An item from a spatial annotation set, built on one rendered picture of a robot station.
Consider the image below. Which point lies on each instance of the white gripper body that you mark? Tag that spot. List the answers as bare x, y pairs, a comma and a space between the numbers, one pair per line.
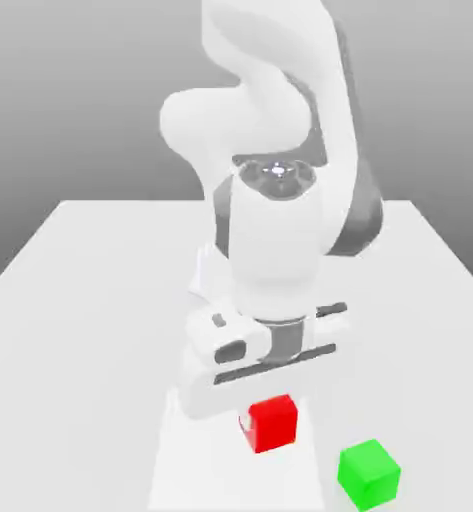
204, 394

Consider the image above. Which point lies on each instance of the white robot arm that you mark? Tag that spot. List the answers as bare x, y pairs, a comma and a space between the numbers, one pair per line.
272, 248

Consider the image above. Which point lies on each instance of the small red cube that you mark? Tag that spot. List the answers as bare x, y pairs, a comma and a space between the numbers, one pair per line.
274, 424

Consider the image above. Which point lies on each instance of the small green cube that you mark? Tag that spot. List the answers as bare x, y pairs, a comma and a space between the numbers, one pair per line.
370, 474

